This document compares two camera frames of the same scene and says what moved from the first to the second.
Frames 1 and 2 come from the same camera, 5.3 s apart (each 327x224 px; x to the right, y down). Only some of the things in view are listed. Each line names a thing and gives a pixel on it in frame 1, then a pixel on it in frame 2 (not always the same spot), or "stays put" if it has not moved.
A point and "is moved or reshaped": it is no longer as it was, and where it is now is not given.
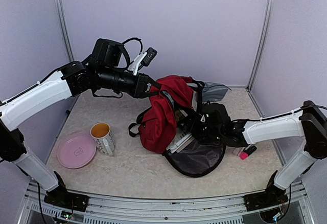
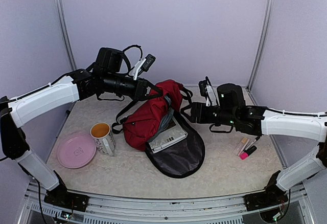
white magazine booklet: x=182 y=137 -> x=172 y=133
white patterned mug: x=101 y=133 stays put
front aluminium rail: x=34 y=209 stays put
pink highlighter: x=247 y=152 stays put
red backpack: x=156 y=128 is moved or reshaped
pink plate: x=75 y=150 stays put
